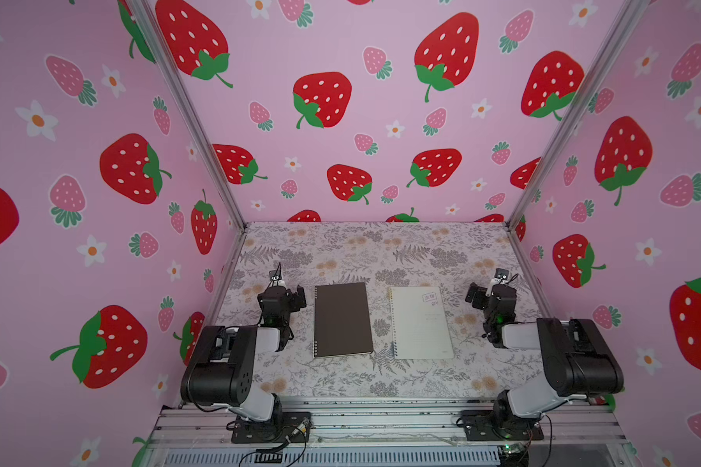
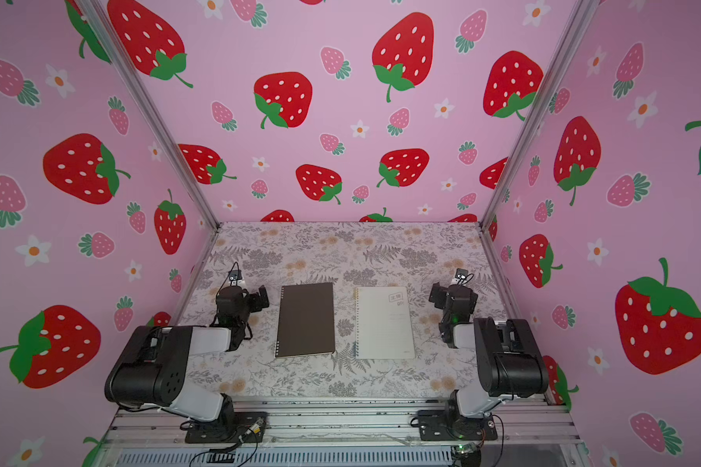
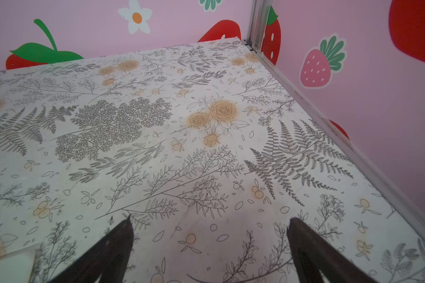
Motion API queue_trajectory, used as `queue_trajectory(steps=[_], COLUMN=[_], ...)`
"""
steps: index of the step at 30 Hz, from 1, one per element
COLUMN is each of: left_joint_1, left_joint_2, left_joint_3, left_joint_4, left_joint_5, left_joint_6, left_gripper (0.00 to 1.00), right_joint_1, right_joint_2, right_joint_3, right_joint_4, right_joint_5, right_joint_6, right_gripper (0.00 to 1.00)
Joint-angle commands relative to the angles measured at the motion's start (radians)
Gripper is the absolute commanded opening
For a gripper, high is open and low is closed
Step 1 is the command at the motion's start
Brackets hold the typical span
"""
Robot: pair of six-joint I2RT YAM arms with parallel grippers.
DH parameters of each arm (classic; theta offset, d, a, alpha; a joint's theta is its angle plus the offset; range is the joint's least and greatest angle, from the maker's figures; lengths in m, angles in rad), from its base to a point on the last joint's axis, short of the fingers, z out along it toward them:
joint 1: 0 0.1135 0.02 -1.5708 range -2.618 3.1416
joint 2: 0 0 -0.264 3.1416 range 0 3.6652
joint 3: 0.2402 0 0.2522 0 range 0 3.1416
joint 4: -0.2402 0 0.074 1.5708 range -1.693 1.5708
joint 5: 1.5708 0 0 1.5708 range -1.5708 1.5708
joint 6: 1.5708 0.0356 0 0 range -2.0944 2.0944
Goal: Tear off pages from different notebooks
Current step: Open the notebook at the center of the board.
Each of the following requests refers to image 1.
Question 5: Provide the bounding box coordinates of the white spiral notebook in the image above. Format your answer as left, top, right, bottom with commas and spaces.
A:
389, 287, 454, 360

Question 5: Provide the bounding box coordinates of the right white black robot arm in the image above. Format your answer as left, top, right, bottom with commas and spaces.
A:
465, 283, 624, 428

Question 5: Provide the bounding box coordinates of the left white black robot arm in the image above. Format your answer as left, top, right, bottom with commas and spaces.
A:
180, 284, 307, 424

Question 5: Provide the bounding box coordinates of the dark brown spiral notebook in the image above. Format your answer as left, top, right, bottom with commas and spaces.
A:
314, 282, 374, 358

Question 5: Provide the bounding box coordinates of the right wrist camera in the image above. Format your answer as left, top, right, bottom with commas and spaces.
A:
491, 268, 511, 286

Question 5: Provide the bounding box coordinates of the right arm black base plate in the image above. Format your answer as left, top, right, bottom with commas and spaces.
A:
455, 411, 544, 443

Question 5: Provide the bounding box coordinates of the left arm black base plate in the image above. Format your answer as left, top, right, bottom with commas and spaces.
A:
231, 412, 312, 445

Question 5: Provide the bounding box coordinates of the aluminium frame rail base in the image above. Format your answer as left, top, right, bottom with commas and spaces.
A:
141, 397, 642, 466

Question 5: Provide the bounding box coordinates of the left aluminium corner post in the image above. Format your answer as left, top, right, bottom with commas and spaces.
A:
130, 0, 247, 234

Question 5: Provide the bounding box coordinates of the aluminium corner post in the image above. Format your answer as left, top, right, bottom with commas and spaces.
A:
505, 0, 648, 234
130, 0, 247, 234

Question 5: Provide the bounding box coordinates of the right aluminium corner post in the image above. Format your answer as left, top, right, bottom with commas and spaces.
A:
505, 0, 648, 234

